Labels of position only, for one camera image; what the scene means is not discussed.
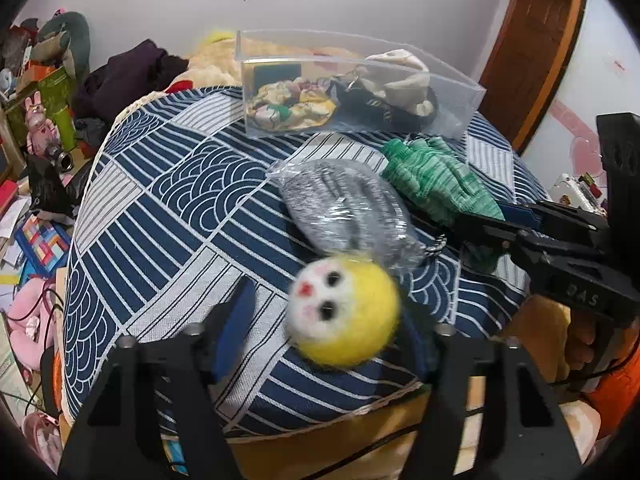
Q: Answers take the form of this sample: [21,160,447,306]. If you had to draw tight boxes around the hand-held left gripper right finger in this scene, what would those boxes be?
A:
[400,305,592,480]

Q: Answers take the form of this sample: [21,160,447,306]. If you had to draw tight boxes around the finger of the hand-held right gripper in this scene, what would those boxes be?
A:
[450,216,556,273]
[496,201,608,233]

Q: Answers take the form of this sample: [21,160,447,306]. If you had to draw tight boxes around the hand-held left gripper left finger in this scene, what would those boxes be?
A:
[59,276,257,480]

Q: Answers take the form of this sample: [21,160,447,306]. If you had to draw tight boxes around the green striped knit gloves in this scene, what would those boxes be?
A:
[382,137,506,272]

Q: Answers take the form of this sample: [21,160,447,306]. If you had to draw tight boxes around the yellow felt face ball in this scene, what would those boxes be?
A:
[286,254,401,367]

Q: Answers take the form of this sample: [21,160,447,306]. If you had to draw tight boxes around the clear plastic box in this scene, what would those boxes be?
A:
[235,29,487,140]

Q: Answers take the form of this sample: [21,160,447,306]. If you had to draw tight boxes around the person's right hand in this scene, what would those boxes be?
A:
[564,309,608,386]

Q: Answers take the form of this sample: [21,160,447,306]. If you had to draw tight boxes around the blue white patterned tablecloth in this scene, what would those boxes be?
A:
[62,85,551,441]

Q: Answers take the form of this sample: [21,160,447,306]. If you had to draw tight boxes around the grey gloves in plastic bag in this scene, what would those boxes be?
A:
[267,159,441,273]

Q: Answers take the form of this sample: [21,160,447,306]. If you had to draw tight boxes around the black sock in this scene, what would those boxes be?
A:
[327,75,441,131]

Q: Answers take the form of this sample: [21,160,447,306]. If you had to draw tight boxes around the brown wooden door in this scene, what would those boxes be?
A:
[477,0,591,153]

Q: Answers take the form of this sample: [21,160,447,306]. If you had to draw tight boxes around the beige cloth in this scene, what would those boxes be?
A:
[357,49,436,116]

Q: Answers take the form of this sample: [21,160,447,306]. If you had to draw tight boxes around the colourful puzzle box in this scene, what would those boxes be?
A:
[15,215,71,278]

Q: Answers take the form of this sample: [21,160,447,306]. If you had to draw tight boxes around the pink plush toy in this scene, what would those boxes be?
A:
[7,277,66,366]

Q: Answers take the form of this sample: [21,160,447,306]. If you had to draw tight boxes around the yellow floral fabric scrunchie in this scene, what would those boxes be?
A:
[248,77,337,133]

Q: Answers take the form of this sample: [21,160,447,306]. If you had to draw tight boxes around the black plastic bag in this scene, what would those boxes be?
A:
[27,155,76,221]

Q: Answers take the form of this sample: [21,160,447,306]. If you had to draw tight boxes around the cream yellow plush toy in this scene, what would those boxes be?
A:
[167,29,246,92]

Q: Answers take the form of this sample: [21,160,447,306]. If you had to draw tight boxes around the dark purple clothing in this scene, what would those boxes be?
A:
[72,39,190,121]

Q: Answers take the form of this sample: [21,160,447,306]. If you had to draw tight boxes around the pink bunny toy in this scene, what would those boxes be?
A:
[24,94,61,156]

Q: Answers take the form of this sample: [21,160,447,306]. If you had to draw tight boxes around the green box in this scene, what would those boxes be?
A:
[37,67,77,151]

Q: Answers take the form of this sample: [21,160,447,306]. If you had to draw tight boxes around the grey green plush toy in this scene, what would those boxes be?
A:
[37,11,92,81]

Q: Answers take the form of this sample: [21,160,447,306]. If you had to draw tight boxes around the black cable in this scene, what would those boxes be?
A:
[280,427,426,480]

